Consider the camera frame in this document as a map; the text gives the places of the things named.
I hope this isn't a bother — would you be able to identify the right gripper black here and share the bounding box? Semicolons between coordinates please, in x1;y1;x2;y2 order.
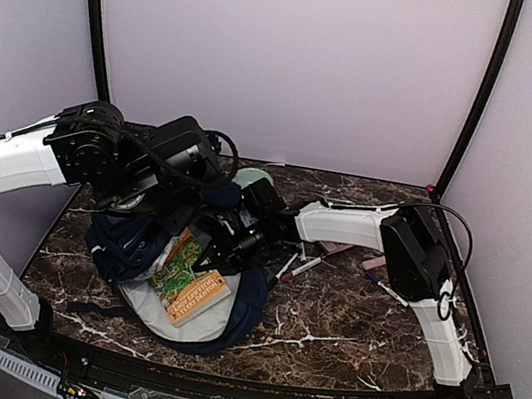
194;206;278;286

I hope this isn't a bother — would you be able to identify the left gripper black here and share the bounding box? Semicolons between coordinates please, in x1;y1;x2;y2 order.
98;170;207;240

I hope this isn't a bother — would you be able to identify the orange green paperback book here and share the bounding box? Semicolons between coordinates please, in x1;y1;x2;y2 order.
148;228;231;327

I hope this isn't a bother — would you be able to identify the navy blue student backpack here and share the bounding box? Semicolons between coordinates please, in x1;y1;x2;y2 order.
67;211;269;356

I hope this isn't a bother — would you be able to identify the pink illustrated paperback book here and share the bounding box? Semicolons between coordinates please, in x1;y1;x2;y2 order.
318;241;352;255

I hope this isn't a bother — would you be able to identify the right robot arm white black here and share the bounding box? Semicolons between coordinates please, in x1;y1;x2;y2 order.
196;179;475;399

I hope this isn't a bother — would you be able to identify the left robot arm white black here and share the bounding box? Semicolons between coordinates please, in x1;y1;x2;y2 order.
0;101;239;363

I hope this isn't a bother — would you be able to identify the black capped white marker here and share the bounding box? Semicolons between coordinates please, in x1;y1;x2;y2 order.
274;252;299;279

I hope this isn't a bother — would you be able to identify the red capped white marker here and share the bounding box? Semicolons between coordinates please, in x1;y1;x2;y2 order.
281;257;322;282

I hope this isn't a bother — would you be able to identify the light green ceramic bowl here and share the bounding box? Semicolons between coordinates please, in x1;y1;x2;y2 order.
233;167;275;189

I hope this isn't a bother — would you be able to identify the purple capped white marker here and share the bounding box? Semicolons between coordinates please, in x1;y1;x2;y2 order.
299;243;310;262

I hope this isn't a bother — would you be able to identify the blue capped thin pen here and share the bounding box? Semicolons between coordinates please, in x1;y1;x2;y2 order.
365;272;408;307

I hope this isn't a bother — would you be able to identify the small circuit board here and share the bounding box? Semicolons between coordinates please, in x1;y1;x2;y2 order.
56;380;97;399

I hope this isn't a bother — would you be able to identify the black front rail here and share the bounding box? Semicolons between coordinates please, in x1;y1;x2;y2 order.
0;308;515;399

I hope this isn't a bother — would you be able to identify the left black frame post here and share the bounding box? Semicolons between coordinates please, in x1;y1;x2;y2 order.
86;0;111;102

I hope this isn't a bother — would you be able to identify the black frame post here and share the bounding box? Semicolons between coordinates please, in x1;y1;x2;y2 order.
431;0;524;203
86;0;111;102

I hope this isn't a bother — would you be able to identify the right black frame post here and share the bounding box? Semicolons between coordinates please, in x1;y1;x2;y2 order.
431;0;524;203

